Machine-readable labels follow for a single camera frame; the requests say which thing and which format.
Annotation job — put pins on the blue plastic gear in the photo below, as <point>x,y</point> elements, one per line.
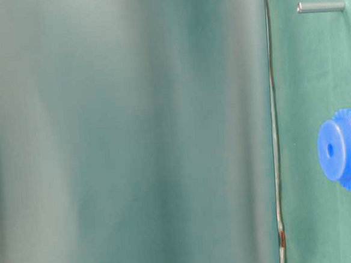
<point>334,148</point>

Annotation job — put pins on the green cloth mat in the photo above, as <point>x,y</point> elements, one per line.
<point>312,80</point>

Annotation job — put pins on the silver metal shaft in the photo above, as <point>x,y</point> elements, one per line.
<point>320,7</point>

